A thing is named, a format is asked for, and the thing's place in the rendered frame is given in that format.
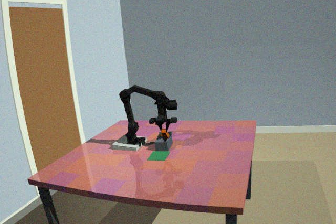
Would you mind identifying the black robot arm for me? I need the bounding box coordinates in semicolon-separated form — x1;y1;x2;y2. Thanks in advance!
119;85;177;145

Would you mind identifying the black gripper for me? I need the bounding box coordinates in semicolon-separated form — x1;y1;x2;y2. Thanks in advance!
149;110;177;132

